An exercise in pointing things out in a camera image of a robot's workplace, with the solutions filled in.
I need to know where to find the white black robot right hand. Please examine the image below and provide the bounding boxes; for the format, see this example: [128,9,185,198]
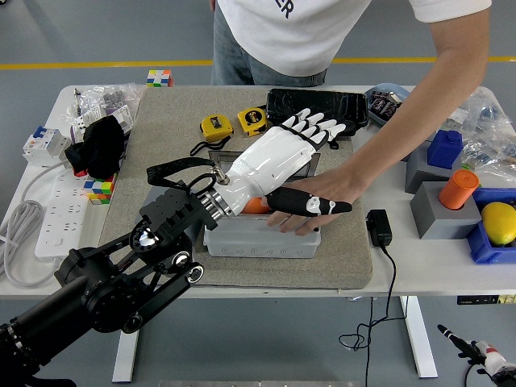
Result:
[437,323,516,387]

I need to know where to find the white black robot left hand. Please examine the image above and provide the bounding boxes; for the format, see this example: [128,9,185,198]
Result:
[217,107,354,218]

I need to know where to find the orange cylindrical battery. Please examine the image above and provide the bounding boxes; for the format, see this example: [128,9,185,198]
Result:
[438,169,481,211]
[243,197,272,214]

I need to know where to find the grey enclosure cover clear lid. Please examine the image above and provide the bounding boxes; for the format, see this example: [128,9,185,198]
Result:
[203,149,323,245]

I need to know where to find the black table control panel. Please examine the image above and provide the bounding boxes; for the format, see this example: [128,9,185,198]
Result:
[456,294,516,306]

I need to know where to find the white table leg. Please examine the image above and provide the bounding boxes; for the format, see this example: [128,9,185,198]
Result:
[398,296,439,379]
[111,298,145,384]

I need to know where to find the black plastic housing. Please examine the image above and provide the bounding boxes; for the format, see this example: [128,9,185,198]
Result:
[265,88,370,150]

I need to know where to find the blue storage bin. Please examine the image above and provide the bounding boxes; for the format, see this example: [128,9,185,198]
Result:
[466,187,516,266]

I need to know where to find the light blue bowl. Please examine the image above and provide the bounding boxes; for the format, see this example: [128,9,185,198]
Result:
[364,82,412,130]

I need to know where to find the dark snack packets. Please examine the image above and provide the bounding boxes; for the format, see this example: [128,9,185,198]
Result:
[369,90,402,120]

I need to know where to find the black power adapter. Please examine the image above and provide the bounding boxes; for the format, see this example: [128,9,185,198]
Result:
[365,208,394,248]

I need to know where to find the grey-brown foam mat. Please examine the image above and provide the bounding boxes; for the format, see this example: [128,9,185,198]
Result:
[93,86,372,289]

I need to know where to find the grey holder block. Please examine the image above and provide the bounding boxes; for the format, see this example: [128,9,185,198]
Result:
[404,139,464,194]
[410,181,483,241]
[143,185,202,243]

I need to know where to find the yellow lemon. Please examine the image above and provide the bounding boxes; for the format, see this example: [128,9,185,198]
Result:
[481,202,516,247]

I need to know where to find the colourful puzzle cube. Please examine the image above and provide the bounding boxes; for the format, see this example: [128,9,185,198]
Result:
[83,173,118,206]
[146,69,175,88]

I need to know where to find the white purple small package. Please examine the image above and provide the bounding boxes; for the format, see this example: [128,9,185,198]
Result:
[70,104,135,140]

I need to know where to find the blue plastic bottle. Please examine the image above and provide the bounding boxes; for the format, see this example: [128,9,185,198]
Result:
[427,128,464,170]

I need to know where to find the clear bags of small parts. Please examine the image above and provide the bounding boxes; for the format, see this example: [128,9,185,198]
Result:
[60,82,146,134]

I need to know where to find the black cloth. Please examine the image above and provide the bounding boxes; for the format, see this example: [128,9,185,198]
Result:
[64,116,127,180]

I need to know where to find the clear bags of components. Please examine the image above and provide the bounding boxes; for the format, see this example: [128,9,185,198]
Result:
[443,86,516,189]

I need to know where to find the white power strip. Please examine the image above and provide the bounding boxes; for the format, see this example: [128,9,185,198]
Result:
[34,169,94,259]

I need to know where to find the white blue circuit breaker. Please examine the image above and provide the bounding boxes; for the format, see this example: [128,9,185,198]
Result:
[22,125,73,167]

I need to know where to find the yellow tape measure black strap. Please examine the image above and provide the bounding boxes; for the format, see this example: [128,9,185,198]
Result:
[189,114,235,157]

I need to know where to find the black adapter cord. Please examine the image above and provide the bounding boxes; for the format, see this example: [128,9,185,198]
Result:
[337,243,408,387]

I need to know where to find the white power strip cable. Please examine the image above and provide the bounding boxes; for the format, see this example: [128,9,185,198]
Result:
[0,159,73,288]

